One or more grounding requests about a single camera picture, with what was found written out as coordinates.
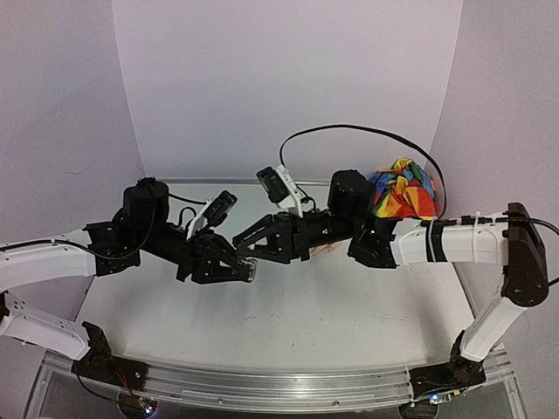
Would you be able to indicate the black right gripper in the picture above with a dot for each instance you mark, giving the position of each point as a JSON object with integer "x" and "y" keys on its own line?
{"x": 287, "y": 237}

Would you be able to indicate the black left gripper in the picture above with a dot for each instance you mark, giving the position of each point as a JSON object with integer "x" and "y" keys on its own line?
{"x": 203, "y": 259}

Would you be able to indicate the glitter nail polish bottle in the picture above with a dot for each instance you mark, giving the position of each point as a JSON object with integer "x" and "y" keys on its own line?
{"x": 248, "y": 268}

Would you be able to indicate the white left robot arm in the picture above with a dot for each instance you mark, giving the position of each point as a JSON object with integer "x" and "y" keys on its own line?
{"x": 103, "y": 249}

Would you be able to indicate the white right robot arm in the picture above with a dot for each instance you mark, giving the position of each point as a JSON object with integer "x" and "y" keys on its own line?
{"x": 509, "y": 240}

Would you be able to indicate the mannequin hand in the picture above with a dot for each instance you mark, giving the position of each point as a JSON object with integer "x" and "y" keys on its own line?
{"x": 323, "y": 249}

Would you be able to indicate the rainbow coloured sleeve cloth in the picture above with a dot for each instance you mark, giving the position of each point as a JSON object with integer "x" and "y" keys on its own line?
{"x": 404, "y": 191}

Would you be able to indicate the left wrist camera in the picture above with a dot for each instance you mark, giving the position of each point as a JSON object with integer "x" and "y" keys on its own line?
{"x": 213, "y": 213}

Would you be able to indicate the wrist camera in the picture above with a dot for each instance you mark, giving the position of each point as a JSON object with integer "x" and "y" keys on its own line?
{"x": 281, "y": 189}
{"x": 213, "y": 213}

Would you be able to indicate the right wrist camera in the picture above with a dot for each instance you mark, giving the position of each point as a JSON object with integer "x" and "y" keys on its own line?
{"x": 281, "y": 189}

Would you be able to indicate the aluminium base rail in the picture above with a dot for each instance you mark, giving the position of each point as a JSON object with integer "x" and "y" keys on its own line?
{"x": 125, "y": 388}

